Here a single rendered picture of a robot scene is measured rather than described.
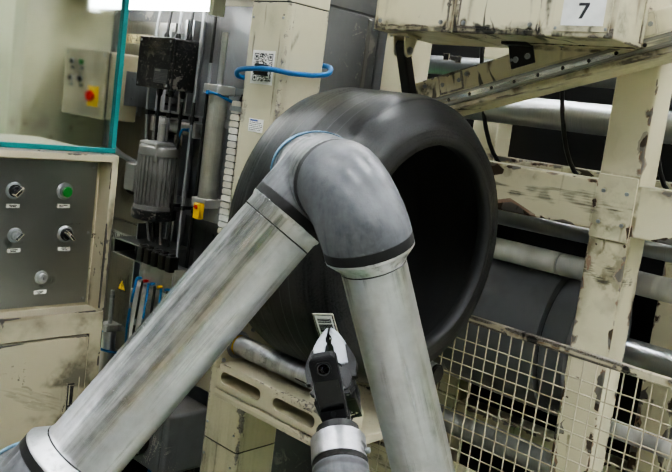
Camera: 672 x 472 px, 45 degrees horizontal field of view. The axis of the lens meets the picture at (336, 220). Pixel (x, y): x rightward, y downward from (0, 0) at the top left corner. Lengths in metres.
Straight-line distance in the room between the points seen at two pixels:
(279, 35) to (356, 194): 0.91
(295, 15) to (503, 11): 0.44
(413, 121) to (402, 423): 0.66
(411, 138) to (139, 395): 0.72
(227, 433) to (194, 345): 0.92
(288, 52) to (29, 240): 0.71
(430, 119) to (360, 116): 0.14
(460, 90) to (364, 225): 1.06
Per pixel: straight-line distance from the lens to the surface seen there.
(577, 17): 1.71
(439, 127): 1.61
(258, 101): 1.87
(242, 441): 1.99
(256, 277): 1.08
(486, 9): 1.82
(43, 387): 2.02
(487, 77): 1.95
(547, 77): 1.87
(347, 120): 1.52
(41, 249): 1.97
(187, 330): 1.09
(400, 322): 1.03
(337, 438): 1.33
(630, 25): 1.73
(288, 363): 1.70
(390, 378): 1.06
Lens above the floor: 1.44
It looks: 8 degrees down
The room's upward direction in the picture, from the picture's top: 8 degrees clockwise
